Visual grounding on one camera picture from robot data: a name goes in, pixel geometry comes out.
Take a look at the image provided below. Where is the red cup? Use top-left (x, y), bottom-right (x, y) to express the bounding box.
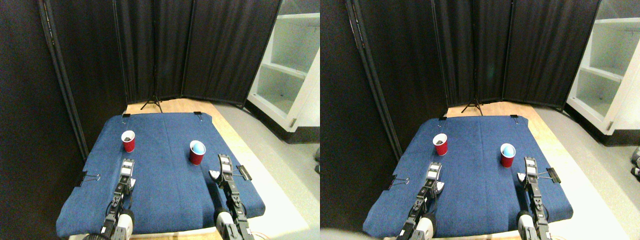
top-left (500, 143), bottom-right (517, 168)
top-left (121, 130), bottom-right (137, 153)
top-left (189, 140), bottom-right (207, 166)
top-left (433, 133), bottom-right (449, 156)

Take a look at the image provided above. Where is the dark blue cloth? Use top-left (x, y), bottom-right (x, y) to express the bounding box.
top-left (362, 114), bottom-right (575, 239)
top-left (55, 111), bottom-right (267, 239)

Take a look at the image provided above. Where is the black curtain stand foot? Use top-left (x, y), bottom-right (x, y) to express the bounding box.
top-left (140, 95), bottom-right (164, 114)
top-left (461, 96), bottom-right (484, 116)

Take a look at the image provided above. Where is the black curtain stand pole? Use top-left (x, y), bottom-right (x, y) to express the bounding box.
top-left (38, 0), bottom-right (90, 162)
top-left (344, 0), bottom-right (404, 162)

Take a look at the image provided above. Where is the white shelf unit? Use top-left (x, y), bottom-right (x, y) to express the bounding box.
top-left (566, 17), bottom-right (640, 136)
top-left (246, 12), bottom-right (320, 133)

